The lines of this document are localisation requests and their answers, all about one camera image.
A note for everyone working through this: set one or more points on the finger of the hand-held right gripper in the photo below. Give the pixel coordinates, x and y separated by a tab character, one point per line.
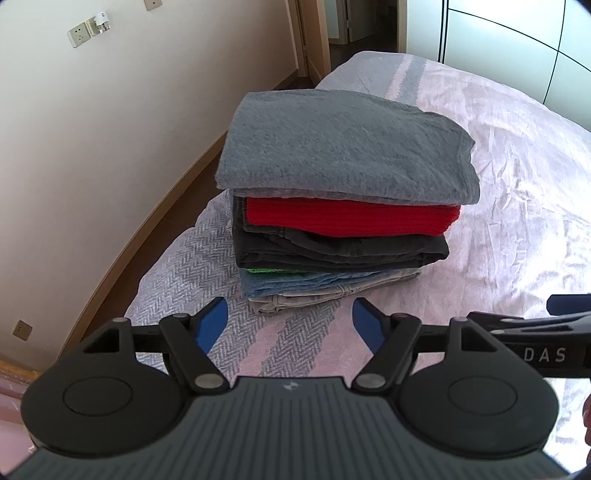
570	303
531	323

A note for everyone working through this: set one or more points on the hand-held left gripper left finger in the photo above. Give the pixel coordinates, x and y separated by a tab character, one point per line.
211	323

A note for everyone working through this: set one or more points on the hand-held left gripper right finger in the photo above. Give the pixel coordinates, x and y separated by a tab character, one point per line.
369	325

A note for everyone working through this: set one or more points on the grey knit sweater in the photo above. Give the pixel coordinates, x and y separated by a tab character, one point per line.
341	147

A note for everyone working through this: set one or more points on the person's right hand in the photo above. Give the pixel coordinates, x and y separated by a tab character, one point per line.
587	420

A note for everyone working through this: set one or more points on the green folded garment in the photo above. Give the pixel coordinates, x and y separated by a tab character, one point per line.
263	271

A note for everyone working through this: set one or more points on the light beige folded jeans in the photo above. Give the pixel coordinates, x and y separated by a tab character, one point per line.
295	303

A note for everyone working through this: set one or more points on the blue folded jeans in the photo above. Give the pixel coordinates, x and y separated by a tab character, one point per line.
286	285

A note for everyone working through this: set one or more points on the dark grey folded pants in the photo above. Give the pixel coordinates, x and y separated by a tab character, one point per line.
323	253

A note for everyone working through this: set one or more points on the red folded sweater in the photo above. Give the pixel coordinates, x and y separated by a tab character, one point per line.
346	217

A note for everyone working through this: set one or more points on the pink grey striped blanket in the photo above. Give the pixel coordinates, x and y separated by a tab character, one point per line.
508	207

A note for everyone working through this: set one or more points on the cream wardrobe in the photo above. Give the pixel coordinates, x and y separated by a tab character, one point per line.
498	37

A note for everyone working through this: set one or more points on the white plug adapter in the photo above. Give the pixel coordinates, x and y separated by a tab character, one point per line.
99	23

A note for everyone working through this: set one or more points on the low wall socket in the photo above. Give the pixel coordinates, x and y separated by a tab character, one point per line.
22	329

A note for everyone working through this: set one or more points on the brown door frame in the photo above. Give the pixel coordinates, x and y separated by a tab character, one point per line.
313	41

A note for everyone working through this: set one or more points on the grey wall socket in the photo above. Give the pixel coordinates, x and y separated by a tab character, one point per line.
79	34

